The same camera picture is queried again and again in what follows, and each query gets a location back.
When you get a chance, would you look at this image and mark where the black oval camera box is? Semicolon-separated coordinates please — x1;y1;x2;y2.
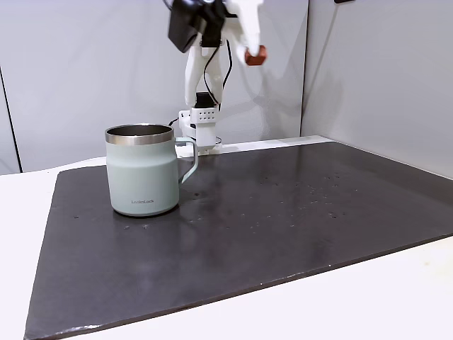
167;0;207;55

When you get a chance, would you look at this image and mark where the pale green steel mug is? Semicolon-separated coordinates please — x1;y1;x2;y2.
104;123;200;218

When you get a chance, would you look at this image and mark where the black arm wire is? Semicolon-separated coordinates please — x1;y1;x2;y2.
202;38;234;106

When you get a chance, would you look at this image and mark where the red cube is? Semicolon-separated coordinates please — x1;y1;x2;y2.
244;45;268;67

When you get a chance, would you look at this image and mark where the dark grey table mat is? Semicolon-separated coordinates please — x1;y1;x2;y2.
23;141;453;340

